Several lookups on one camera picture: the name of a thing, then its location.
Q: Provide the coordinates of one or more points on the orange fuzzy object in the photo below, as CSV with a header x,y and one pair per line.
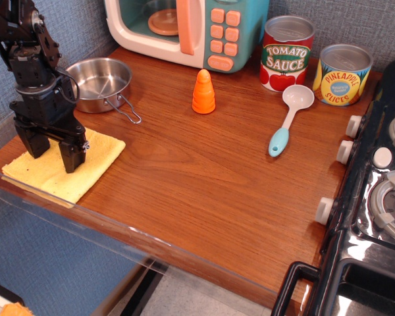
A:
x,y
15,309

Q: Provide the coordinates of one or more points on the orange toy carrot cone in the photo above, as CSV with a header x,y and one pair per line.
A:
x,y
203,97

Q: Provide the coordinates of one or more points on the black toy stove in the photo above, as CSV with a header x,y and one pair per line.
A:
x,y
356,275

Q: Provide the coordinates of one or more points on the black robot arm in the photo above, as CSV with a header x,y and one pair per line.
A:
x,y
26,47

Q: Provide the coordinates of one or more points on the small steel pan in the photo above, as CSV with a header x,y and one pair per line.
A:
x,y
103,85

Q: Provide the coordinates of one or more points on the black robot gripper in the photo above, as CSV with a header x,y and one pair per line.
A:
x,y
46,112

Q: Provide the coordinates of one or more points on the white stove knob lower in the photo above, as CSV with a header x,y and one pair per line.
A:
x,y
323,210

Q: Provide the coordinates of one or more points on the white stove knob upper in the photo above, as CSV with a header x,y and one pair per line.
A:
x,y
353,126

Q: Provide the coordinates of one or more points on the toy microwave teal and white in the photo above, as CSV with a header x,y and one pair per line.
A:
x,y
217,35

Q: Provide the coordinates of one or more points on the white stove knob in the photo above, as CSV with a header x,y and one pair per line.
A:
x,y
323,210
344,151
353,126

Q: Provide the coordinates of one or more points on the tomato sauce can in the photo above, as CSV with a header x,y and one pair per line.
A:
x,y
286,50

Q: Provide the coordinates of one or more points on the white spoon with teal handle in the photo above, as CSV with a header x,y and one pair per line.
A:
x,y
296,97

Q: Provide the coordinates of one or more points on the yellow towel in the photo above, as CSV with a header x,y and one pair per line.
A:
x,y
46,175

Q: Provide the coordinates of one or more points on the pineapple slices can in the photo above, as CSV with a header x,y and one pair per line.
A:
x,y
342,74

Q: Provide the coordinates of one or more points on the white stove knob middle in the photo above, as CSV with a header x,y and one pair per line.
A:
x,y
344,151

